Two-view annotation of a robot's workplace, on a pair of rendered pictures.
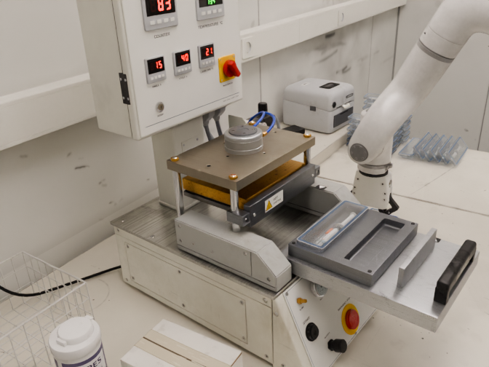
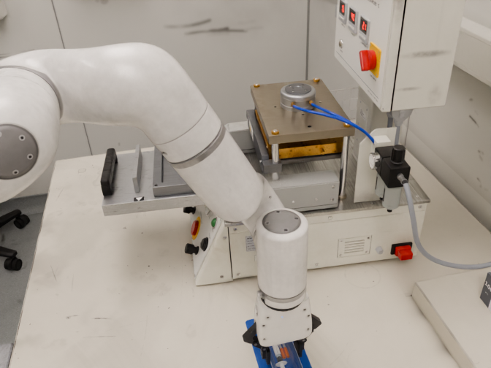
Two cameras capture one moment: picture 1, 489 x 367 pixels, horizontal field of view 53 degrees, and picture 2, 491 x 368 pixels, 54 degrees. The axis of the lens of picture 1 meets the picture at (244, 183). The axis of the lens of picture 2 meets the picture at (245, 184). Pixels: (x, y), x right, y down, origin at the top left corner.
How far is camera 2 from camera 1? 176 cm
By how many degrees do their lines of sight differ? 106
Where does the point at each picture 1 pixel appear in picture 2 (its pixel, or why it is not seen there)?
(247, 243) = (239, 124)
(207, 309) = not seen: hidden behind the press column
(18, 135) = not seen: hidden behind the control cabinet
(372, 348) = (177, 240)
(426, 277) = (128, 171)
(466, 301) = (128, 320)
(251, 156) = (276, 100)
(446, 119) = not seen: outside the picture
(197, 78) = (359, 45)
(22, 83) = (470, 12)
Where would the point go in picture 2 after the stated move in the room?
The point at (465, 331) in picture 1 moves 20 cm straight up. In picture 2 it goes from (120, 290) to (102, 223)
